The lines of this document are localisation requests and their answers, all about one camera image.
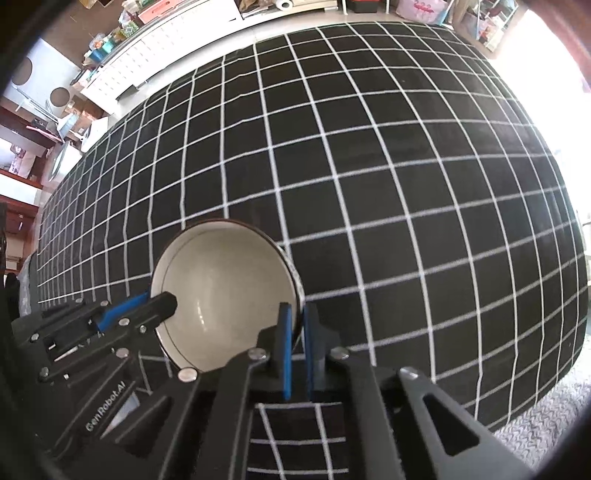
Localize white panel brown circles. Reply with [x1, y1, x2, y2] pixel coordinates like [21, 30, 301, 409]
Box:
[8, 37, 82, 121]

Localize white plastic tub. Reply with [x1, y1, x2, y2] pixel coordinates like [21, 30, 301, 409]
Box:
[48, 138, 85, 184]

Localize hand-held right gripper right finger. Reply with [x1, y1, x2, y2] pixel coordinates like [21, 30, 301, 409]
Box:
[304, 302, 539, 480]

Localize grey shaggy rug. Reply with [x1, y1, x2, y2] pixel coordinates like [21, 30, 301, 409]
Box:
[492, 332, 591, 480]

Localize white appliance box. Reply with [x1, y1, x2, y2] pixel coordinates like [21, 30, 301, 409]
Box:
[80, 115, 110, 153]

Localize pink bag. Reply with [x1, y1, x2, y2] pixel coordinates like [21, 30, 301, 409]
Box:
[397, 0, 450, 22]

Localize pink drawer box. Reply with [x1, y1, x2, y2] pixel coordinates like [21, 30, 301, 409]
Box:
[137, 0, 186, 25]

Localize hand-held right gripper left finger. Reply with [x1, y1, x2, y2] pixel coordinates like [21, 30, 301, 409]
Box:
[99, 301, 295, 480]

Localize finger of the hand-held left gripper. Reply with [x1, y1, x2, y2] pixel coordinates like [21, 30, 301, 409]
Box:
[115, 291, 179, 345]
[93, 290, 151, 333]

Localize black white grid tablecloth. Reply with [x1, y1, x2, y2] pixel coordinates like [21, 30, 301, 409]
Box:
[34, 21, 591, 480]

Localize white floral bowl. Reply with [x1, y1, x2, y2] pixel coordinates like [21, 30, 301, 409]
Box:
[150, 219, 305, 374]

